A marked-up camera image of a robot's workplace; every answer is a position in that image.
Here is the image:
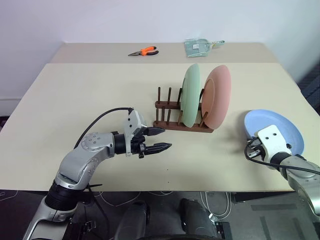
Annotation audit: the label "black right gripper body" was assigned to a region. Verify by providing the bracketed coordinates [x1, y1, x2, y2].
[246, 137, 266, 160]

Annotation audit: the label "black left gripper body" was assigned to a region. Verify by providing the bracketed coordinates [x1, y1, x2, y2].
[131, 127, 151, 160]

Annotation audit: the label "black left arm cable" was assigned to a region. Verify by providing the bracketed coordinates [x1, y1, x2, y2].
[73, 107, 135, 151]

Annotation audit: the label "white cable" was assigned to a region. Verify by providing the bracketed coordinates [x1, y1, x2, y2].
[199, 191, 233, 221]
[96, 191, 142, 208]
[0, 189, 20, 202]

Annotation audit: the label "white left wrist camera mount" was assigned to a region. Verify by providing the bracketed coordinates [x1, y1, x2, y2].
[122, 109, 149, 158]

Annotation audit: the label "dark rounded shape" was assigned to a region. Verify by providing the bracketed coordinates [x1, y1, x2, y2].
[113, 199, 151, 240]
[179, 198, 221, 240]

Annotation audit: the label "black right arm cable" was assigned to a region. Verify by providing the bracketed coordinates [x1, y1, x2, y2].
[244, 144, 320, 175]

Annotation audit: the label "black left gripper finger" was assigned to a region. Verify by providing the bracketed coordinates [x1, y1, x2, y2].
[144, 142, 173, 155]
[146, 126, 166, 137]

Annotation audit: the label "orange handled pliers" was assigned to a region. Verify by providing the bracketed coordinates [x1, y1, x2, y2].
[127, 46, 160, 57]

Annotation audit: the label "pink plate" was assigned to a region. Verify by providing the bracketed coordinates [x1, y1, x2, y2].
[200, 64, 232, 131]

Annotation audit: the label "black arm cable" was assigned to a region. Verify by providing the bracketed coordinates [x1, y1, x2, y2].
[73, 107, 135, 151]
[244, 144, 320, 175]

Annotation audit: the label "green plate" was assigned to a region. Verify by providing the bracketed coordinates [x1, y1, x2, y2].
[180, 63, 202, 129]

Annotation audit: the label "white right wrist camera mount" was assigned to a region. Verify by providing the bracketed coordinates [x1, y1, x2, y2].
[254, 125, 293, 164]

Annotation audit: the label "clear plastic bag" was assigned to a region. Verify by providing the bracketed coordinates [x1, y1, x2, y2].
[183, 37, 226, 59]

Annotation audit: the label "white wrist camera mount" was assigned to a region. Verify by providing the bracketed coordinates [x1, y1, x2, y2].
[122, 109, 149, 158]
[254, 125, 293, 164]

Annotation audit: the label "dark ribbed object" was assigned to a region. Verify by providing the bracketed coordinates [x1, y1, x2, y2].
[297, 62, 320, 114]

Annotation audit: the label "black table frame bar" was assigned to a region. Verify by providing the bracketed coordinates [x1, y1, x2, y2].
[230, 191, 299, 204]

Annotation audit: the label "wooden dish rack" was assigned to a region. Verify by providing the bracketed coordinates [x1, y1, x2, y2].
[152, 86, 216, 134]

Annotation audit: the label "blue plate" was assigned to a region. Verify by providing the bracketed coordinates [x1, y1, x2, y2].
[243, 109, 306, 156]

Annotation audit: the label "thin black cable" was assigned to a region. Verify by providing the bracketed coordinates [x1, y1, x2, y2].
[84, 183, 111, 240]

